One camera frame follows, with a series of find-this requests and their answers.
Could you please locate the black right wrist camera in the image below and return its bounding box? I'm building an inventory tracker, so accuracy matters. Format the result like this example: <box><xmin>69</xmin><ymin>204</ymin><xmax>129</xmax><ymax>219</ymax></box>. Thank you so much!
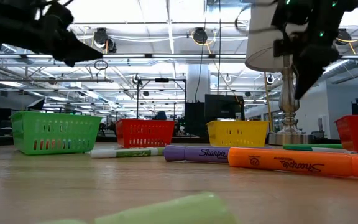
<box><xmin>272</xmin><ymin>39</ymin><xmax>295</xmax><ymax>59</ymax></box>

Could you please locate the person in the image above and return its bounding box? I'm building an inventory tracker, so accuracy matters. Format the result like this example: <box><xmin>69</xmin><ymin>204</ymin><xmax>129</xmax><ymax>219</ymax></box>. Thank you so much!
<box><xmin>152</xmin><ymin>110</ymin><xmax>168</xmax><ymax>121</ymax></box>

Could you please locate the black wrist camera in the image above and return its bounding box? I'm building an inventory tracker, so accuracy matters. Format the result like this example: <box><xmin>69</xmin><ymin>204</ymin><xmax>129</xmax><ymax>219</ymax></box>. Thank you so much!
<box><xmin>272</xmin><ymin>39</ymin><xmax>295</xmax><ymax>59</ymax></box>
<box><xmin>41</xmin><ymin>2</ymin><xmax>75</xmax><ymax>30</ymax></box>

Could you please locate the red plastic basket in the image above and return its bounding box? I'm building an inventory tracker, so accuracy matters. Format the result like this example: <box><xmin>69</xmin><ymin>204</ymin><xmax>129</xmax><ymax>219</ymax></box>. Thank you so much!
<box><xmin>115</xmin><ymin>119</ymin><xmax>176</xmax><ymax>149</ymax></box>
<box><xmin>334</xmin><ymin>114</ymin><xmax>358</xmax><ymax>155</ymax></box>

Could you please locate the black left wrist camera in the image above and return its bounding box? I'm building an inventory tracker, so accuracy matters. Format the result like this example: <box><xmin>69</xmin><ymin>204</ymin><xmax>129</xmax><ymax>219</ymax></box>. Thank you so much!
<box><xmin>41</xmin><ymin>2</ymin><xmax>75</xmax><ymax>30</ymax></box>

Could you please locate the yellow plastic basket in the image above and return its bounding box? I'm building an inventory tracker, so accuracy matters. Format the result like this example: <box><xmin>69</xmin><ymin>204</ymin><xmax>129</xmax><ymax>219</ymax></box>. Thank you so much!
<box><xmin>206</xmin><ymin>120</ymin><xmax>270</xmax><ymax>147</ymax></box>

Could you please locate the thin green marker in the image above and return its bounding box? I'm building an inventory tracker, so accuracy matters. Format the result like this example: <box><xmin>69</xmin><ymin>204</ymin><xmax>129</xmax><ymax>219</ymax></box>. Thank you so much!
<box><xmin>283</xmin><ymin>143</ymin><xmax>344</xmax><ymax>151</ymax></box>

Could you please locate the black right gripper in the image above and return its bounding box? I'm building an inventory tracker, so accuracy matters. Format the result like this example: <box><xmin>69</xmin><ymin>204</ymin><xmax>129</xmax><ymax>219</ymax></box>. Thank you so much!
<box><xmin>293</xmin><ymin>30</ymin><xmax>341</xmax><ymax>100</ymax></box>

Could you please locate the black ceiling cable reel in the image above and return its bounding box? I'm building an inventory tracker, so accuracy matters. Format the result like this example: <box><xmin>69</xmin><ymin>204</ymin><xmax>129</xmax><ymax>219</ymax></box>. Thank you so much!
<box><xmin>336</xmin><ymin>27</ymin><xmax>354</xmax><ymax>44</ymax></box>
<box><xmin>191</xmin><ymin>27</ymin><xmax>209</xmax><ymax>45</ymax></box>
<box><xmin>92</xmin><ymin>27</ymin><xmax>117</xmax><ymax>54</ymax></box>

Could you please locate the green plastic basket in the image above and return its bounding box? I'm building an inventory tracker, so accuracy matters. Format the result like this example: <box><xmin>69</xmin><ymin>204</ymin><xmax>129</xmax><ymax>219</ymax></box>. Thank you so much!
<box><xmin>9</xmin><ymin>111</ymin><xmax>103</xmax><ymax>156</ymax></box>

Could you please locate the orange Sharpie highlighter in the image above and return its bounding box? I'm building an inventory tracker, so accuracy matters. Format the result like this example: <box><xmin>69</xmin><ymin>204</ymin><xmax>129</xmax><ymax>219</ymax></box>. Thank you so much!
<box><xmin>227</xmin><ymin>146</ymin><xmax>358</xmax><ymax>182</ymax></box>

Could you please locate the purple Sharpie highlighter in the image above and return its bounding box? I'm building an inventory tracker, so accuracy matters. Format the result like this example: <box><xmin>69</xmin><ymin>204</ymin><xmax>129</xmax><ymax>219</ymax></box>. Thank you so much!
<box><xmin>162</xmin><ymin>144</ymin><xmax>273</xmax><ymax>164</ymax></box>

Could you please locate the white shade table lamp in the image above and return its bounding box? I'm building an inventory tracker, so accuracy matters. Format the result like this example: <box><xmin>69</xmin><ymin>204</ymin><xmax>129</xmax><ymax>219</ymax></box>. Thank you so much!
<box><xmin>244</xmin><ymin>0</ymin><xmax>337</xmax><ymax>147</ymax></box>

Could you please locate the yellow-green highlighter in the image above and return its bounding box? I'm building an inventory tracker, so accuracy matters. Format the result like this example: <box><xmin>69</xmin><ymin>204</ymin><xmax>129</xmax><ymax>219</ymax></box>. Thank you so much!
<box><xmin>37</xmin><ymin>191</ymin><xmax>239</xmax><ymax>224</ymax></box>

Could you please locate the small green-capped white marker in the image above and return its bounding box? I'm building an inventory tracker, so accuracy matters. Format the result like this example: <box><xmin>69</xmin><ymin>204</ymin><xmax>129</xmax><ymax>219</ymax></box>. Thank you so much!
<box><xmin>303</xmin><ymin>147</ymin><xmax>358</xmax><ymax>155</ymax></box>

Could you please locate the black stand frame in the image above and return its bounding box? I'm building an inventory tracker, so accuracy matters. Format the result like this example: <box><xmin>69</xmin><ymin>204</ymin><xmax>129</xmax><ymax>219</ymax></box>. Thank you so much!
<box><xmin>135</xmin><ymin>77</ymin><xmax>187</xmax><ymax>121</ymax></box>

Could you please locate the black cabinet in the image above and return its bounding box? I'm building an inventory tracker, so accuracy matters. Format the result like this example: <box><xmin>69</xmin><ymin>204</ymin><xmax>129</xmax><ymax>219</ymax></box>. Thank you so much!
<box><xmin>184</xmin><ymin>101</ymin><xmax>206</xmax><ymax>138</ymax></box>

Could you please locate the black tilted monitor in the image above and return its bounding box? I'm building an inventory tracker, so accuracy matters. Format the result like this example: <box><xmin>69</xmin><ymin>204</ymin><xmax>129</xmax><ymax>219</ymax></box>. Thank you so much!
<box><xmin>25</xmin><ymin>98</ymin><xmax>45</xmax><ymax>111</ymax></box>

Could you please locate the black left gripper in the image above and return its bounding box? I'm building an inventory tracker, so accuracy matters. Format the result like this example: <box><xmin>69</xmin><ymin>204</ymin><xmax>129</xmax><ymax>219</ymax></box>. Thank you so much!
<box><xmin>26</xmin><ymin>27</ymin><xmax>104</xmax><ymax>68</ymax></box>

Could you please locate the yellow hanging cord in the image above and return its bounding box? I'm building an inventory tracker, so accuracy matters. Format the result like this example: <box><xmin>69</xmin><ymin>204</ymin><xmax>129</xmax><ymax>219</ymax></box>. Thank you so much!
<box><xmin>263</xmin><ymin>72</ymin><xmax>275</xmax><ymax>133</ymax></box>

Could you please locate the green Expo marker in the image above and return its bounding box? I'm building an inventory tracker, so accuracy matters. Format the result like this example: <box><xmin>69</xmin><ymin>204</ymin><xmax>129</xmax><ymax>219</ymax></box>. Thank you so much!
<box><xmin>89</xmin><ymin>146</ymin><xmax>167</xmax><ymax>159</ymax></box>

